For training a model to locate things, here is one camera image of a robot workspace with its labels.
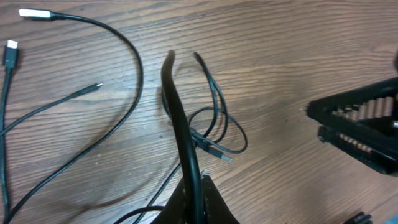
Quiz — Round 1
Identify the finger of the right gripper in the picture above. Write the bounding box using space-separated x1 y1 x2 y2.
307 78 397 149
318 126 397 174

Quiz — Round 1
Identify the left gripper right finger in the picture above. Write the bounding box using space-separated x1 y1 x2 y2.
201 175 239 224

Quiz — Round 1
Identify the black usb cable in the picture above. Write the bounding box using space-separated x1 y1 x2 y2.
111 49 206 224
132 51 249 224
2 8 144 224

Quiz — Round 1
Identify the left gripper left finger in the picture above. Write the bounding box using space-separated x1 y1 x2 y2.
151 179 186 224

